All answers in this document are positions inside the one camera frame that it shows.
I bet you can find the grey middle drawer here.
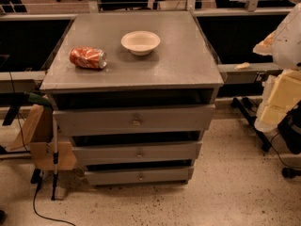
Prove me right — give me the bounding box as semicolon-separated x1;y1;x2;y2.
73;141;202;166

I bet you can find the cardboard box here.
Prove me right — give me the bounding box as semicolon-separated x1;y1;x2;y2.
9;105;76;170

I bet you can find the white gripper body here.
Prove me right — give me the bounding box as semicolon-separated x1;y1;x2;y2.
253;31;276;56

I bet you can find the crushed orange soda can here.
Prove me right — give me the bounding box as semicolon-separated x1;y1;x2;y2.
69;46;107;70

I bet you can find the small cream scrap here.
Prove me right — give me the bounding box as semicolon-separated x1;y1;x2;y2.
234;62;250;70

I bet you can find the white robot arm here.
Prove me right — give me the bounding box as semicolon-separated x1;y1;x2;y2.
253;4;301;132

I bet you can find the black stand base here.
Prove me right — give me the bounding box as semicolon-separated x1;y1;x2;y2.
231;97;272;152

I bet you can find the black floor cable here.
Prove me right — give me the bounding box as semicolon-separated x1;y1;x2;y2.
32;179;77;226

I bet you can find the white paper bowl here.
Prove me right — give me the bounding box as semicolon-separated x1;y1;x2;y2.
121;31;161;56

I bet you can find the grey drawer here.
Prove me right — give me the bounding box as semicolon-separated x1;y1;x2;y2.
54;105;215;137
85;167;194;186
73;141;202;166

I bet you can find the grey drawer cabinet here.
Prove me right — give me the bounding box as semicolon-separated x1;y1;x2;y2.
40;11;223;172

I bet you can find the grey top drawer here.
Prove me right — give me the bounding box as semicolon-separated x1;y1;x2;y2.
54;105;215;137

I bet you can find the grey bottom drawer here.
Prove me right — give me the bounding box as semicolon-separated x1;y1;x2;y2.
85;167;194;186

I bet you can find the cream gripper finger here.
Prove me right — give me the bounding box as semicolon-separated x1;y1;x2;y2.
268;70;301;111
260;106;287;126

